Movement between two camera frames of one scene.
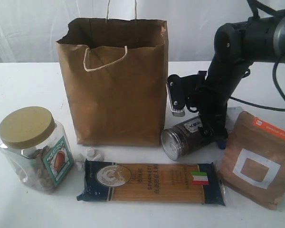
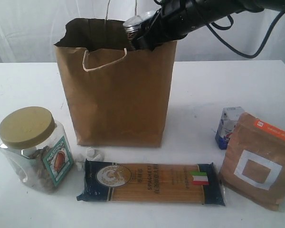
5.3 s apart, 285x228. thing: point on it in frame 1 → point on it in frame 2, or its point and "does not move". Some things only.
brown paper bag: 118,73 does not move
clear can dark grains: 178,141 → 132,25
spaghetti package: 200,183 does not move
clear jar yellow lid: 36,149 does not move
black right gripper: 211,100 → 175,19
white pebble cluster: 91,154 does not move
